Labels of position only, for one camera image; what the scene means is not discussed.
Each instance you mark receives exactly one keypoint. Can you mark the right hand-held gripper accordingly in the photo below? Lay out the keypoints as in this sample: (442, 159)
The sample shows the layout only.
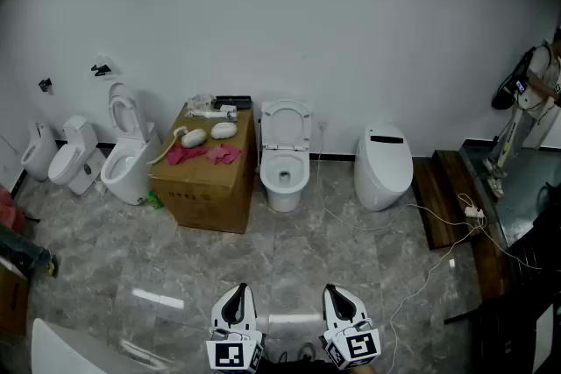
(359, 346)

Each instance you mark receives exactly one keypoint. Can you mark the white egg-shaped smart toilet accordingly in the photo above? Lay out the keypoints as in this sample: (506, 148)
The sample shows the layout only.
(381, 175)

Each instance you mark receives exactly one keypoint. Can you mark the large brown cardboard box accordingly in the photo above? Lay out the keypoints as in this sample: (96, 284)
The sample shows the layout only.
(206, 197)

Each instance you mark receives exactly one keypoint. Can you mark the white toilet with tank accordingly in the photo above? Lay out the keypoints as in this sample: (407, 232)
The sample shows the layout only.
(285, 197)

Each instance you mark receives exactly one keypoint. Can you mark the pink cloth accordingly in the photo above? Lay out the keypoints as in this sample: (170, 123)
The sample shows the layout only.
(184, 153)
(223, 154)

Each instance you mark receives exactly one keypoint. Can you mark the dark wooden step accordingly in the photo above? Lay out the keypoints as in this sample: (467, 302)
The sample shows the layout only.
(438, 206)

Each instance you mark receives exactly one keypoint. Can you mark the white toilet with raised lid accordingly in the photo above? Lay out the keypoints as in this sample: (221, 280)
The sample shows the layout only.
(131, 184)

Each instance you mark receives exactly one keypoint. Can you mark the crumpled white cloth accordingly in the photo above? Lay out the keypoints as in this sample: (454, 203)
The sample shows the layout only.
(200, 100)

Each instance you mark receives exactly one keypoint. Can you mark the person's grey shoe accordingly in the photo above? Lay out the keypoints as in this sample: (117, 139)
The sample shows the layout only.
(307, 351)

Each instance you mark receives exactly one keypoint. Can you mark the small brown cardboard box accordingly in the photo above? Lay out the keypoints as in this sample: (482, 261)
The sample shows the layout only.
(13, 302)

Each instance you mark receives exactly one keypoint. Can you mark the black wall hook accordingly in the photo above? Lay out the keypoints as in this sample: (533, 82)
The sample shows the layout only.
(101, 70)
(45, 84)

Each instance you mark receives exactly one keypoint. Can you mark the red bag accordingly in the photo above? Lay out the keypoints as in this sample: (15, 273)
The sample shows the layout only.
(9, 210)

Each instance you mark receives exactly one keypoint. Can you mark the green bottle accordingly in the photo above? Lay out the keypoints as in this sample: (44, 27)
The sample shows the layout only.
(154, 200)

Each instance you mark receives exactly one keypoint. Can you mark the white fluffy brush head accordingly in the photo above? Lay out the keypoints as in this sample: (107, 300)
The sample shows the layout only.
(194, 138)
(223, 130)

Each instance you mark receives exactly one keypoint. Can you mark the white power strip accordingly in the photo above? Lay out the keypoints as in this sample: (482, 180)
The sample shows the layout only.
(474, 212)

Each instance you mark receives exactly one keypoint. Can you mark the plastic-wrapped white tube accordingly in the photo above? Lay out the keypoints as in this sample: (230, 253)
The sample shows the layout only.
(210, 114)

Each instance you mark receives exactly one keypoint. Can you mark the black equipment rack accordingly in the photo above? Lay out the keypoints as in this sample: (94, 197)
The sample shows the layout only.
(517, 319)

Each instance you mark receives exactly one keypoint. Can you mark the person's black trousers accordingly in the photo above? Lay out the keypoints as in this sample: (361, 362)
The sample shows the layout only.
(293, 368)

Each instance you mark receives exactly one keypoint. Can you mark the white toilet with closed lid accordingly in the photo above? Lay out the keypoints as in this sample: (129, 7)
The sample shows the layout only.
(66, 166)

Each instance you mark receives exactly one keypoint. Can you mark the small white box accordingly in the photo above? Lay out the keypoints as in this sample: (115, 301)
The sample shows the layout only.
(228, 108)

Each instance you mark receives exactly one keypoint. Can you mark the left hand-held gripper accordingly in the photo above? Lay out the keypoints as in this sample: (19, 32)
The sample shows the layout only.
(230, 352)

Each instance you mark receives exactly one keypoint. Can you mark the black plastic tray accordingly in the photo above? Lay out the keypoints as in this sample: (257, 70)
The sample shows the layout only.
(234, 101)

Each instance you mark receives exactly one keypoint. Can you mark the small white urinal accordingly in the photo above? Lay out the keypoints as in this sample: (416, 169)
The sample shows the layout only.
(41, 162)

